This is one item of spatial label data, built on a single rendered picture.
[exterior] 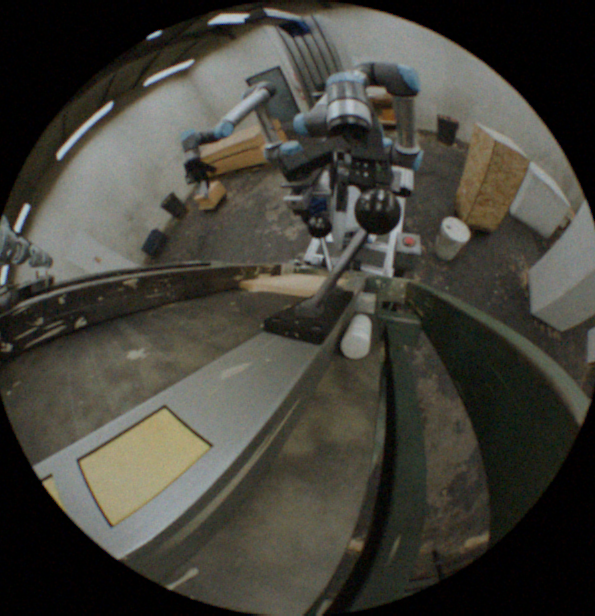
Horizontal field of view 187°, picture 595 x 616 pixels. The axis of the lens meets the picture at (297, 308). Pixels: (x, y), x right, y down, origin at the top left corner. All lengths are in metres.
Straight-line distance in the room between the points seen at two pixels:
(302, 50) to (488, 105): 5.17
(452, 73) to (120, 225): 8.54
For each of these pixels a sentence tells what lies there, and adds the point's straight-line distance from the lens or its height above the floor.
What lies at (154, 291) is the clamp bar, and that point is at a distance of 0.42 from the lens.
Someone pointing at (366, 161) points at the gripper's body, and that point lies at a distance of 0.30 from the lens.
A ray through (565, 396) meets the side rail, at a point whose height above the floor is 1.56.
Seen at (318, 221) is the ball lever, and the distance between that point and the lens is 0.27.
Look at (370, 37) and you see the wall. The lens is 5.65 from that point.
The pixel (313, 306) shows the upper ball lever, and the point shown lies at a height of 1.50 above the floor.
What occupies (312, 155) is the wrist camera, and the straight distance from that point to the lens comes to 0.30.
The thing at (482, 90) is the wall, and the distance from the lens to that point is 5.91.
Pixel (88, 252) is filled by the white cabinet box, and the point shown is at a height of 1.62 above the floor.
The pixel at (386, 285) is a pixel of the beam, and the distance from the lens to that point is 0.84.
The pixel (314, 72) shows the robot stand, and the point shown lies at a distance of 1.15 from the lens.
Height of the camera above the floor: 1.64
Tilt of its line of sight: 63 degrees down
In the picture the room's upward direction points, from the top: 46 degrees counter-clockwise
